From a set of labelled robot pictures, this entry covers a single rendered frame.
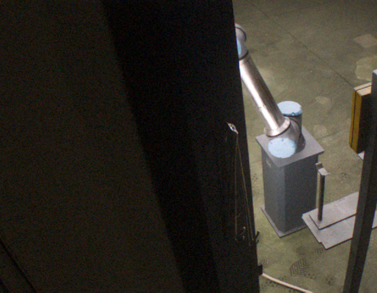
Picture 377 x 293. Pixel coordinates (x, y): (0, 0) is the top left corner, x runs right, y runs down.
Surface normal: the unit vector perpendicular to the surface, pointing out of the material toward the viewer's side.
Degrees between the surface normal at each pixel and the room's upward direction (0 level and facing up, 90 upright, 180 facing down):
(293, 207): 90
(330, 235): 0
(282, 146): 95
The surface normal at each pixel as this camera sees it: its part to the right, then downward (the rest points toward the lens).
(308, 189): 0.31, 0.58
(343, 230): -0.15, -0.76
